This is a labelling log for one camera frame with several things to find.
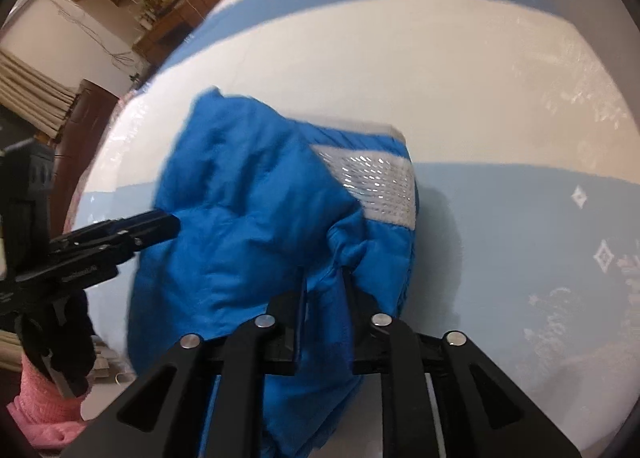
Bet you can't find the dark wooden headboard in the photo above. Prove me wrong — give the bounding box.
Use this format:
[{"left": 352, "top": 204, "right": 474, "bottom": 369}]
[{"left": 52, "top": 79, "right": 121, "bottom": 221}]

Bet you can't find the blue puffer jacket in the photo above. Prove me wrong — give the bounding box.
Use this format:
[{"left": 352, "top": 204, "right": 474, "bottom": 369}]
[{"left": 125, "top": 86, "right": 422, "bottom": 458}]

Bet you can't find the thin wall cable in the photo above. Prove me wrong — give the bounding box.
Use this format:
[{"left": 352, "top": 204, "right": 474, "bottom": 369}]
[{"left": 42, "top": 0, "right": 137, "bottom": 68}]

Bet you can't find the person's left hand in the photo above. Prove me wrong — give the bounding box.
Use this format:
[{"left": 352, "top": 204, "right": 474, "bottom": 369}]
[{"left": 14, "top": 292, "right": 97, "bottom": 400}]

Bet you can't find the beige pleated curtain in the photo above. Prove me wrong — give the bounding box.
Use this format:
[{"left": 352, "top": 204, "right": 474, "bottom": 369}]
[{"left": 0, "top": 49, "right": 77, "bottom": 138}]

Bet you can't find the blue and white blanket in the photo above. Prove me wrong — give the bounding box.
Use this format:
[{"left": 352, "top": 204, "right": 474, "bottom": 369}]
[{"left": 64, "top": 0, "right": 640, "bottom": 458}]

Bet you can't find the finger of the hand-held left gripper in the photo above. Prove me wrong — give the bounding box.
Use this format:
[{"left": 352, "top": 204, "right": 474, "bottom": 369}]
[
  {"left": 49, "top": 211, "right": 181, "bottom": 254},
  {"left": 62, "top": 243, "right": 140, "bottom": 271}
]

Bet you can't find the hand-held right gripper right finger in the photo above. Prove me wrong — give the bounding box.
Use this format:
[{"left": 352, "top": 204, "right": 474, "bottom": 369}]
[{"left": 341, "top": 273, "right": 581, "bottom": 458}]

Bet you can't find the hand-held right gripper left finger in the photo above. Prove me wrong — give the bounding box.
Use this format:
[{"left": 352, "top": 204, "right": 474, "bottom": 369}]
[{"left": 60, "top": 283, "right": 308, "bottom": 458}]

